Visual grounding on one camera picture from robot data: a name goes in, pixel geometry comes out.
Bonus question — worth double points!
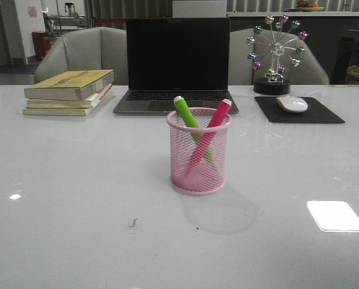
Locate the green highlighter pen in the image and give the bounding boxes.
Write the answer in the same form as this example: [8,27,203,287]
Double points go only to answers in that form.
[173,96,218,170]

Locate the pink highlighter pen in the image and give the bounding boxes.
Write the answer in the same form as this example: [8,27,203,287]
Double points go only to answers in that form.
[184,99,231,177]

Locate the pink mesh pen holder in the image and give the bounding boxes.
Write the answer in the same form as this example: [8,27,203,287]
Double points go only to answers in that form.
[166,107,232,194]

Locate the grey open laptop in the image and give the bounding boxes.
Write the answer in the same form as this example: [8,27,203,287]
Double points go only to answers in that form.
[113,17,232,115]

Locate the white middle book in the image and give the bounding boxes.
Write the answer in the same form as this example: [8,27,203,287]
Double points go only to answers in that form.
[27,84,113,108]

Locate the yellow-edged bottom book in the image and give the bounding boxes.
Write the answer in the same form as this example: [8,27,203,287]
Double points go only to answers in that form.
[22,98,105,116]

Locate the white computer mouse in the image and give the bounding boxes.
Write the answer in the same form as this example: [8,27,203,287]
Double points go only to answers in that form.
[275,95,308,113]

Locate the yellow top book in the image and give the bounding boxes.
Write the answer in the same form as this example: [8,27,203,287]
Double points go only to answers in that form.
[24,69,114,101]

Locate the grey left armchair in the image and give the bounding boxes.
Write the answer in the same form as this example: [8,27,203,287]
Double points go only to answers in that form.
[34,26,129,85]

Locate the grey armchair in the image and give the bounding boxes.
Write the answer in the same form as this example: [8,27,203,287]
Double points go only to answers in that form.
[34,26,129,85]
[228,28,329,85]

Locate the grey right armchair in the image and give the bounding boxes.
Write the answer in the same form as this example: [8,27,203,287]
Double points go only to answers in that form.
[228,28,329,85]

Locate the ferris wheel desk ornament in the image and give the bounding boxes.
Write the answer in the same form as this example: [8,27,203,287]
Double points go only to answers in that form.
[246,14,309,96]

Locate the black mouse pad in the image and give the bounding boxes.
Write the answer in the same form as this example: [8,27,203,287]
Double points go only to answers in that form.
[255,96,346,124]

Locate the white cabinet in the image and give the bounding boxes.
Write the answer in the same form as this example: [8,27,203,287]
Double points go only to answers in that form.
[172,1,227,18]

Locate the red barrier belt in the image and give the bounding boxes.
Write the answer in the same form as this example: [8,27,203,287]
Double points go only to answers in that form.
[95,18,126,23]

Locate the grey curtain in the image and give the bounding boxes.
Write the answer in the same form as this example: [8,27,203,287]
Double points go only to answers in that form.
[83,0,172,30]

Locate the red bin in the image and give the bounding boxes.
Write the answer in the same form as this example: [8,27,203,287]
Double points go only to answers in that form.
[32,31,51,61]

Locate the distant metal table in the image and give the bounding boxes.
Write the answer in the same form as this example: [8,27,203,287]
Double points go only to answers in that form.
[43,12,87,37]

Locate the pink wall notice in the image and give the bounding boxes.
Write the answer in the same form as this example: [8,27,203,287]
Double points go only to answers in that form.
[28,6,37,18]

